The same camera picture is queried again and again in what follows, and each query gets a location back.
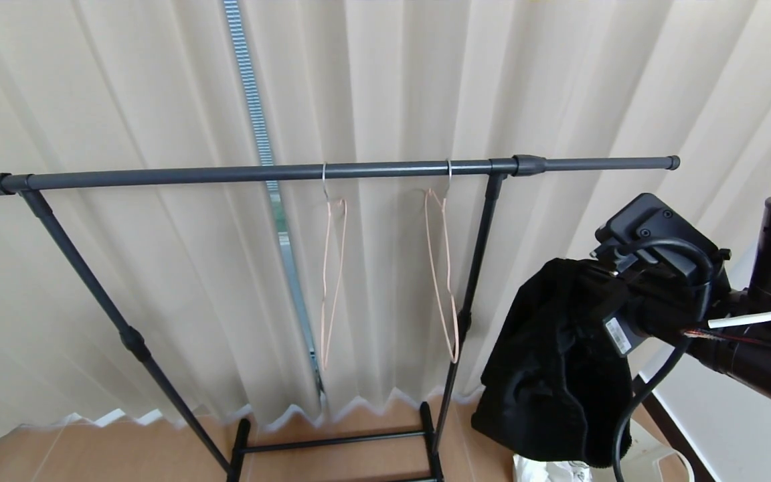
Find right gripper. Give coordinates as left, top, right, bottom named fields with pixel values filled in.
left=603, top=287, right=711, bottom=355

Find black shorts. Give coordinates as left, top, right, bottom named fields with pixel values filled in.
left=470, top=258, right=632, bottom=467

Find white laundry basket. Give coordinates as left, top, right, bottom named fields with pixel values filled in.
left=616, top=418, right=695, bottom=482

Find pink clothes hanger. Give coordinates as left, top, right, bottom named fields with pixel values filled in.
left=319, top=163, right=347, bottom=371
left=424, top=159, right=460, bottom=364

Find black clothes rack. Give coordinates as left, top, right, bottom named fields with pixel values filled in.
left=0, top=155, right=681, bottom=482

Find white garment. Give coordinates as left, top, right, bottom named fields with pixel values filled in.
left=511, top=454, right=594, bottom=482

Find beige curtain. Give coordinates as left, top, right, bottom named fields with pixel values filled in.
left=0, top=0, right=771, bottom=436

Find black cable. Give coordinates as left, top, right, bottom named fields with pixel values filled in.
left=612, top=236, right=717, bottom=482

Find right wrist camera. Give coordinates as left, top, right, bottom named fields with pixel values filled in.
left=590, top=193, right=732, bottom=299

